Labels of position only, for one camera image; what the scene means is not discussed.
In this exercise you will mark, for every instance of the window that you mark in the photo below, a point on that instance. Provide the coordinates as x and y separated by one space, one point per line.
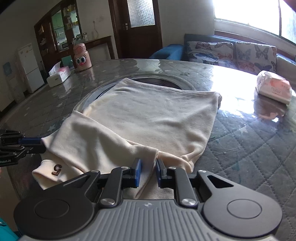
242 14

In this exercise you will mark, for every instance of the glass jar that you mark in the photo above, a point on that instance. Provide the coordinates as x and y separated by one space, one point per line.
85 36
78 39

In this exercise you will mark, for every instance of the microwave oven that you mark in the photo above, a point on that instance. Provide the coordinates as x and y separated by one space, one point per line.
63 45

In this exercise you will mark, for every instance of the pink cartoon water bottle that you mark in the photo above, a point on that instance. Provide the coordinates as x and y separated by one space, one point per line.
82 60

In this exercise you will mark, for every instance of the teal cloth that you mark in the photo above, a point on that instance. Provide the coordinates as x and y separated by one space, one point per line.
7 230

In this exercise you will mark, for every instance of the light blue water dispenser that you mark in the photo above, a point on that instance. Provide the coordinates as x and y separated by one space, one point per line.
8 74

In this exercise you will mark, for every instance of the butterfly print cushion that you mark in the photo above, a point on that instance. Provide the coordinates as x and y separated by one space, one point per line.
208 53
254 58

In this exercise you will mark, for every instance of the dark wooden cabinet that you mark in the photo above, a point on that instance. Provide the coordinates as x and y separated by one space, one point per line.
44 34

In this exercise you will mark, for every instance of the grey cushion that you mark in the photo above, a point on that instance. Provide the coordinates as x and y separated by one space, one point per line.
285 63

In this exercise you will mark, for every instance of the blue sofa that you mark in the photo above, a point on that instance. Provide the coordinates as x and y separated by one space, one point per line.
166 52

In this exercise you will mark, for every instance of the dark wooden door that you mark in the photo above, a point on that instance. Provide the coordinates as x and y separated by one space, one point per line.
138 41

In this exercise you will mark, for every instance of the dark wooden counter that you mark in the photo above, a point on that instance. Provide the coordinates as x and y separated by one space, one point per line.
101 45

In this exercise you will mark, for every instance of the white refrigerator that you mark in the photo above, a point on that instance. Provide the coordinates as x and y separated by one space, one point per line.
31 69

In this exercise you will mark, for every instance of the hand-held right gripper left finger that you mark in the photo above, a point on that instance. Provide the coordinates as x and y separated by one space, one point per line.
137 172

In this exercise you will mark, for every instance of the teal cardboard box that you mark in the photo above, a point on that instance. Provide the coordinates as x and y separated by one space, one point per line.
67 61

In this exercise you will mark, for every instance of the white tissue box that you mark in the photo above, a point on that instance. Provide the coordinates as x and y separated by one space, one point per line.
57 77

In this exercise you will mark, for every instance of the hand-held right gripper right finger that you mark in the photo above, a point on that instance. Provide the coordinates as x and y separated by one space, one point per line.
159 172

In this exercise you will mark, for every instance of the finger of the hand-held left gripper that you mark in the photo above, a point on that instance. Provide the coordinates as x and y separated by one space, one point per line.
32 140
34 149

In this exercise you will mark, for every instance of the pink and white tissue pack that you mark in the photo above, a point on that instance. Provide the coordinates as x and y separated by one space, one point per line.
272 88

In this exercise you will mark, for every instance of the cream long-sleeve shirt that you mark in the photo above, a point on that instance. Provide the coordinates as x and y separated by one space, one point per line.
150 111

